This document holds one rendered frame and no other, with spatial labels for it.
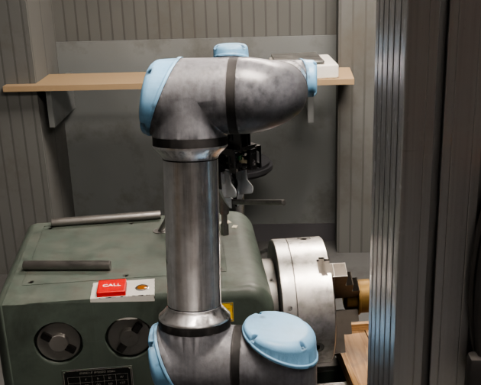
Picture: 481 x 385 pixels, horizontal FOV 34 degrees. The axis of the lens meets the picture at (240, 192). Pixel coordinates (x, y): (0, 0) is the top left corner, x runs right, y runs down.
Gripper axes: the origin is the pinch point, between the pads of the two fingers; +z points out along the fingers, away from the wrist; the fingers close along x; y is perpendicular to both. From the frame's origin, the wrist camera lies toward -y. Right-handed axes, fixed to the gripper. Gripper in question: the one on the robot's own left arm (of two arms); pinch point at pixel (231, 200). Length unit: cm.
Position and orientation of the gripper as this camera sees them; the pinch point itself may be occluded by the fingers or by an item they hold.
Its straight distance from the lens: 179.0
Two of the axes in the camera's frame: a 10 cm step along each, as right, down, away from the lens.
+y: 5.6, 2.4, -8.0
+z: 0.4, 9.5, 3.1
